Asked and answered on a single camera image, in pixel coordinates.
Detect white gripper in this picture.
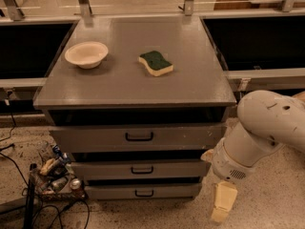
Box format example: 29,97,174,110
202,138,255,223

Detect grey bottom drawer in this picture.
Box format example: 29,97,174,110
85,183,202,200

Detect grey drawer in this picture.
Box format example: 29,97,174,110
71,159,210,180
50,124,226,153
85,183,202,200

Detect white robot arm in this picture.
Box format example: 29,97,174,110
203,90,305,223

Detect grey top drawer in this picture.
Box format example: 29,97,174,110
50,124,226,153

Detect grey middle drawer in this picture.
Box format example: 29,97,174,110
71,159,210,180

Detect grey drawer cabinet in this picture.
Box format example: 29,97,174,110
34,17,235,187

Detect green yellow sponge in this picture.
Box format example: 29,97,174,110
138,51,173,76

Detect silver can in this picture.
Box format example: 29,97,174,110
70,178,82,191

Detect tray of cluttered items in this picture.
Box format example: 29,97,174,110
32,140,86,201

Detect white paper bowl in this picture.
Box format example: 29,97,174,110
65,41,109,69

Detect grey rail right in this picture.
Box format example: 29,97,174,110
224,68,305,92

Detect grey rail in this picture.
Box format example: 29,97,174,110
0,77,47,89
224,68,305,92

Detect black floor cables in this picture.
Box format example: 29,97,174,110
0,91,92,229

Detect black stand post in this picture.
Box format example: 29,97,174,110
23,163,37,229

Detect metal frame post centre-left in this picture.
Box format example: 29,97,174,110
78,0,92,17

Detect grey rail left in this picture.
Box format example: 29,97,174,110
0,77,47,89

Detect metal frame post left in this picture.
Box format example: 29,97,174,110
3,0,24,21

